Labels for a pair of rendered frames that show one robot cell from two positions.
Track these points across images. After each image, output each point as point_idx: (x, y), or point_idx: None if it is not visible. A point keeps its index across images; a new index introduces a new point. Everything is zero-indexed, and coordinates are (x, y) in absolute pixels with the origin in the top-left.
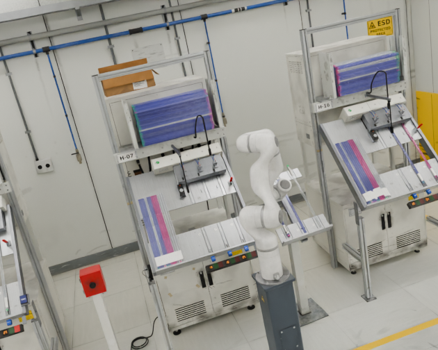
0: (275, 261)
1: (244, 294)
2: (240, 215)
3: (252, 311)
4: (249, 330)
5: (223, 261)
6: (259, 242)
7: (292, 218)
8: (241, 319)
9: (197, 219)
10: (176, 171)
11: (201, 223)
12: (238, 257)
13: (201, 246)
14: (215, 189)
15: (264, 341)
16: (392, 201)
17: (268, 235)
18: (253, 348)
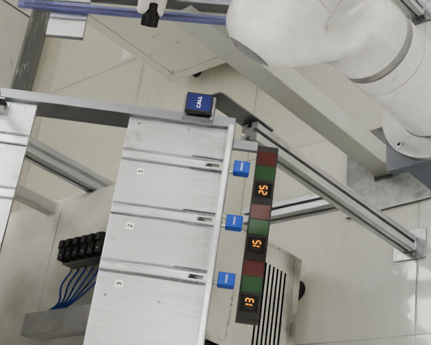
0: None
1: (273, 283)
2: (258, 42)
3: (311, 291)
4: (376, 317)
5: (247, 254)
6: (373, 45)
7: (219, 0)
8: (325, 328)
9: None
10: None
11: (16, 291)
12: (255, 206)
13: (165, 298)
14: None
15: None
16: None
17: (360, 6)
18: None
